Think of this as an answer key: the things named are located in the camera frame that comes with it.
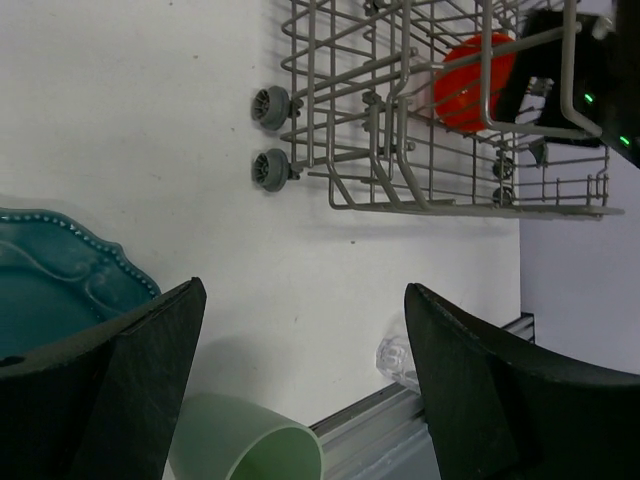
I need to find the clear drinking glass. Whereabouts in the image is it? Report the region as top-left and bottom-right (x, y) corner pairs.
(375, 335), (421, 394)

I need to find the grey wire dish rack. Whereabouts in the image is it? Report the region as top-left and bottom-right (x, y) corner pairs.
(252, 1), (638, 220)

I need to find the orange plastic bowl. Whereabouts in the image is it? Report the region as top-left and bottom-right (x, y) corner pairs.
(433, 53), (515, 133)

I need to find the teal scalloped plate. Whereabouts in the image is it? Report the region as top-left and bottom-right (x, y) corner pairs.
(1, 208), (161, 358)

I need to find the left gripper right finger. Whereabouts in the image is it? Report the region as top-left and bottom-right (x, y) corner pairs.
(404, 284), (639, 479)

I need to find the aluminium mounting rail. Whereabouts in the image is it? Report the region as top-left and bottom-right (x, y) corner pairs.
(309, 312), (536, 480)

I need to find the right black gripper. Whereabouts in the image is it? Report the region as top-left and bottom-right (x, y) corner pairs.
(492, 14), (618, 148)

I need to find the light green cup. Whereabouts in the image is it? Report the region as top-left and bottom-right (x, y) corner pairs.
(168, 393), (324, 479)

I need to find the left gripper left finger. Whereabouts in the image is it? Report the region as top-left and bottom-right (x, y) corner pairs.
(1, 277), (206, 479)

